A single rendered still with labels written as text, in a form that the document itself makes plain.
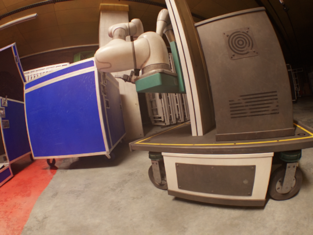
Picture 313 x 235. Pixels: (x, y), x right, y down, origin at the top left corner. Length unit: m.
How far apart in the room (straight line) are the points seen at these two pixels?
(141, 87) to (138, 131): 2.05
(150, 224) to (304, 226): 0.65
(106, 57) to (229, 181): 0.77
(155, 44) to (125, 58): 0.16
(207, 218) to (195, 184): 0.17
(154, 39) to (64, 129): 1.13
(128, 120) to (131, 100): 0.40
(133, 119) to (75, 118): 1.52
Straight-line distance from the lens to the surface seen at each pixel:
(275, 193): 0.72
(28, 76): 4.15
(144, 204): 0.78
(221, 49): 0.58
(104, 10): 3.57
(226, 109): 0.54
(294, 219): 0.70
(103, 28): 3.18
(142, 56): 0.68
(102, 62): 0.71
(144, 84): 0.64
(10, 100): 2.17
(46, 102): 1.56
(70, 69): 1.44
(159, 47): 0.70
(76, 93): 1.34
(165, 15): 1.43
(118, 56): 0.68
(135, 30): 1.29
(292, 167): 0.65
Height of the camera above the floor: 0.48
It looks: 3 degrees down
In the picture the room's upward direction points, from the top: 9 degrees counter-clockwise
